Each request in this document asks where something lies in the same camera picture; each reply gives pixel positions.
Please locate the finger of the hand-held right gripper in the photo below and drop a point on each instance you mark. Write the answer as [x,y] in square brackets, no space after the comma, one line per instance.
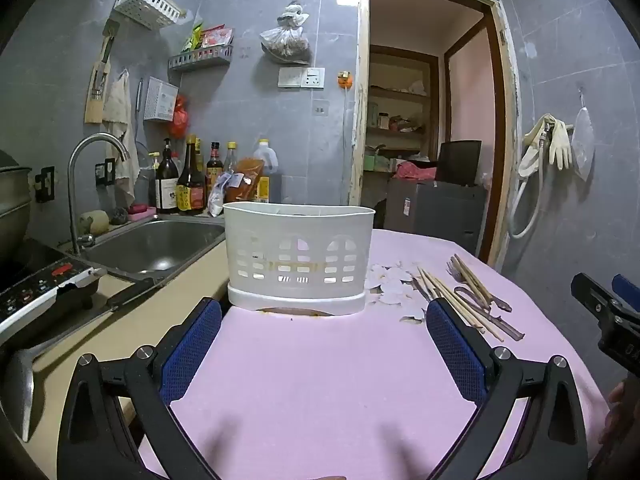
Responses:
[592,297]
[627,287]

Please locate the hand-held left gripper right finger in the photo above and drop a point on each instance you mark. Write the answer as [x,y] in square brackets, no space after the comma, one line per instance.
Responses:
[455,355]

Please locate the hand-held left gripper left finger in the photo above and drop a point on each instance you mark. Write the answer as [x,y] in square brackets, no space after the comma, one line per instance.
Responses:
[192,355]

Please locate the wooden chopstick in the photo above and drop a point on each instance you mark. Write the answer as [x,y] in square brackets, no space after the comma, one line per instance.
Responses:
[465,310]
[467,282]
[425,285]
[457,302]
[472,280]

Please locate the metal spoon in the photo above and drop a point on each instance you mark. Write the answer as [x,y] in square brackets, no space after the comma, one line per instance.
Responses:
[500,324]

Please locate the black fork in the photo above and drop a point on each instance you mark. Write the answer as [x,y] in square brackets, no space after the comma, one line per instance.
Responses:
[492,301]

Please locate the white plastic utensil basket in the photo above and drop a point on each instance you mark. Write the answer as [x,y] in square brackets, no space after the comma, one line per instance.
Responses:
[300,245]

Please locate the person's right hand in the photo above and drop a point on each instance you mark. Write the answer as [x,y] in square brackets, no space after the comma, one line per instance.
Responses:
[622,420]

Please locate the stainless steel sink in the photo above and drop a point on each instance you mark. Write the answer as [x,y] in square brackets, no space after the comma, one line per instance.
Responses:
[155,247]

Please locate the pink floral tablecloth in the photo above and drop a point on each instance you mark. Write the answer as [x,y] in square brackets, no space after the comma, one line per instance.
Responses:
[320,385]

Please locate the grey cabinet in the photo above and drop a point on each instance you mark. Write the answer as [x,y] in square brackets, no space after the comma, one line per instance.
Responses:
[430,210]

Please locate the pink soap dish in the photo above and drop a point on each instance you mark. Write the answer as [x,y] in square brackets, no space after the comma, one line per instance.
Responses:
[141,211]

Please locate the hanging clear plastic bag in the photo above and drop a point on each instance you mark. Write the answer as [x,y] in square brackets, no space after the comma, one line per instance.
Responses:
[582,140]

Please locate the cream rubber glove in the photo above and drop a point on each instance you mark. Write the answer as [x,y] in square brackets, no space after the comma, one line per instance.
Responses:
[561,145]
[531,152]

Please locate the white plastic packet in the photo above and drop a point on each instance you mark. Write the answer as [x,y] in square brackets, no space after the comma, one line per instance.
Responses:
[222,195]

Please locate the beige scrubber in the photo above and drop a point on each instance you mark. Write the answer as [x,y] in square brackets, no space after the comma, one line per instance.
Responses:
[95,221]

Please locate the soy sauce bottle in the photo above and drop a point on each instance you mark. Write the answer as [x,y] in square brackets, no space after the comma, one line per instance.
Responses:
[191,185]

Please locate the dark bottle with white label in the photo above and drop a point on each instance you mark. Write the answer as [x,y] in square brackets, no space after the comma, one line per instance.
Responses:
[166,185]

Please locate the induction cooker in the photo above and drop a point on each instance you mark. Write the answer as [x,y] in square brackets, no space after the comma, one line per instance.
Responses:
[35,285]

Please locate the orange seasoning packet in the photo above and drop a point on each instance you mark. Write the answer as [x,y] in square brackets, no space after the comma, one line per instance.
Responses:
[247,180]

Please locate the pink cloth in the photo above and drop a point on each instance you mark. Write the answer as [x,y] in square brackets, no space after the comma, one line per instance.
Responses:
[415,170]

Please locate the black monitor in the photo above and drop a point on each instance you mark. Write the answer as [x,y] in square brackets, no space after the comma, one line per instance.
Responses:
[457,162]

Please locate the dark bottle with red cap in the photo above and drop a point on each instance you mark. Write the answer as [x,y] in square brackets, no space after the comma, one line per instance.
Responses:
[214,165]

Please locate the bottle with yellow cap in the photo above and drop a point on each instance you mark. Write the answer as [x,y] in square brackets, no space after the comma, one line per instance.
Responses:
[230,157]

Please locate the cooking oil jug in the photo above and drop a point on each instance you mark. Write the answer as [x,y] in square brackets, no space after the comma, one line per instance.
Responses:
[267,160]

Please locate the metal faucet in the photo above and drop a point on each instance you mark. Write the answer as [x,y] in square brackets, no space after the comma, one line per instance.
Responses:
[75,180]

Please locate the metal pot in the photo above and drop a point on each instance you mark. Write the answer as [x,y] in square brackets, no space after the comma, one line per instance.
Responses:
[12,200]

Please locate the red plastic bag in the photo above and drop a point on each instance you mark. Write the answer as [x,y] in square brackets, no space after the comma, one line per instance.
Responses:
[180,117]

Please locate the hanging beige towel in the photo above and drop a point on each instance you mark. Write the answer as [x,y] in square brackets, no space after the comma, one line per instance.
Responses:
[120,110]

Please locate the wooden shelving unit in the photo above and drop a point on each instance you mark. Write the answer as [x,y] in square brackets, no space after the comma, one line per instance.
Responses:
[400,105]

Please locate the hanging wooden cutting board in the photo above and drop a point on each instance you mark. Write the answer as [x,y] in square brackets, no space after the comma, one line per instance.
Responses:
[97,90]

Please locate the snack packets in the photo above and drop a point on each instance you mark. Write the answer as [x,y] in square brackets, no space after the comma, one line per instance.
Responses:
[210,37]

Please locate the hanging bag of dried goods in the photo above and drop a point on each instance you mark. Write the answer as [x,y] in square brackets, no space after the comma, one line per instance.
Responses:
[287,40]

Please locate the black wall socket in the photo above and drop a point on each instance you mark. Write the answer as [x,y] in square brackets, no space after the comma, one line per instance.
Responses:
[105,171]
[45,184]

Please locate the wooden door frame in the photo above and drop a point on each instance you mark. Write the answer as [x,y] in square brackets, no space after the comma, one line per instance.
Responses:
[505,110]

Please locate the white wall box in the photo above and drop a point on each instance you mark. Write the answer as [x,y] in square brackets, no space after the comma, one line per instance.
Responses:
[161,100]

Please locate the orange wall hook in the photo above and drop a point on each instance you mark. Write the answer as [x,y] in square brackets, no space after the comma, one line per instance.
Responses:
[344,81]

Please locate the white wall switch socket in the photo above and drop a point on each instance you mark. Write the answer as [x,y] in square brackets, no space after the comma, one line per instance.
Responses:
[300,78]

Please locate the grey wall shelf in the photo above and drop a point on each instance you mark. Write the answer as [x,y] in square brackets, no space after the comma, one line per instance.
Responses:
[200,57]

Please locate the white wall basket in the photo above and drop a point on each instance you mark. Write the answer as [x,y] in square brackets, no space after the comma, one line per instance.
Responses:
[145,5]

